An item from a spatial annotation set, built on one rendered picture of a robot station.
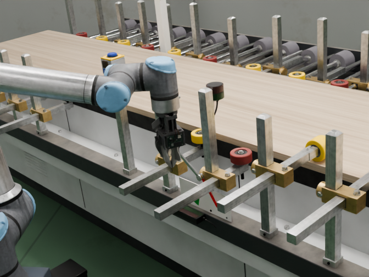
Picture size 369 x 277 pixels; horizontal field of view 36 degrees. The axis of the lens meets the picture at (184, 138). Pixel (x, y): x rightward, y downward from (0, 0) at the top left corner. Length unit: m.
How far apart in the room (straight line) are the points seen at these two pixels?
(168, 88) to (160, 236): 1.28
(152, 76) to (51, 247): 1.84
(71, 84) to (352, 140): 1.04
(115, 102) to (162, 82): 0.19
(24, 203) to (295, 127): 1.06
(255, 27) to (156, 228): 3.27
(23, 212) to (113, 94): 0.67
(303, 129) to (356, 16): 3.58
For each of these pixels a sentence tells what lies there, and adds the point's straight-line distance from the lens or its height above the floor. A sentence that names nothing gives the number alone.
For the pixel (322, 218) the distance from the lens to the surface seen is 1.57.
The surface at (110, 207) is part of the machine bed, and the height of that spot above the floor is 0.23.
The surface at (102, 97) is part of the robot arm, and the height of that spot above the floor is 1.28.
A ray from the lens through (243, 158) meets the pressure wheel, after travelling 2.02.
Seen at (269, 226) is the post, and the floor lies 0.75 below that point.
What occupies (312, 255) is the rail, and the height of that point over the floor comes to 0.70.
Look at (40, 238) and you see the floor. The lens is 3.47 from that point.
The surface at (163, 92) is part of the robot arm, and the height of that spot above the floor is 1.23.
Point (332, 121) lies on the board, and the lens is 2.29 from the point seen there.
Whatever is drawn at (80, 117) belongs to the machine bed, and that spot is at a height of 0.74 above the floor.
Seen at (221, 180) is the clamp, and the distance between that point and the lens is 1.96.
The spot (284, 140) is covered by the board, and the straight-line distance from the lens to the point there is 2.13.
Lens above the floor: 1.80
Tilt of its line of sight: 24 degrees down
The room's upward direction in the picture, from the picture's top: 6 degrees counter-clockwise
